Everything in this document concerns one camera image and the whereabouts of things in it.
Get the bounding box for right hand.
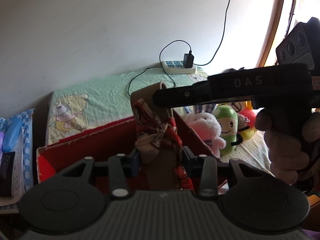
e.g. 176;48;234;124
255;108;319;185

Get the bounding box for pink plush rabbit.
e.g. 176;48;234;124
184;105;226;158

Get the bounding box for green plush doll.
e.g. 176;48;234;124
213;105;243;155

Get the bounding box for black charger adapter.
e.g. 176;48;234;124
183;50;194;68

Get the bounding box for large red cardboard box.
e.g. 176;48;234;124
36;109;222;192

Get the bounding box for white power strip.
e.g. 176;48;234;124
162;61;197;74

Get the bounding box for yellow red plush doll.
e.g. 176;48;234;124
231;101;257;141

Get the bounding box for pastel cartoon bed sheet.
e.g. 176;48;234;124
44;65;276;176

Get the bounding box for white paper sheet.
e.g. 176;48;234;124
1;128;24;207

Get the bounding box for blue checkered cloth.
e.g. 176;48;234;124
1;109;35;192

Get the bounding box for blue glasses case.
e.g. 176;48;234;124
2;118;23;153

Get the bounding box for black smartphone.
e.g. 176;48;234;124
0;152;15;198

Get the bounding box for purple tissue pack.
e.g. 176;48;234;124
0;131;4;156

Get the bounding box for black charger cable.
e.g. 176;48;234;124
127;0;237;97

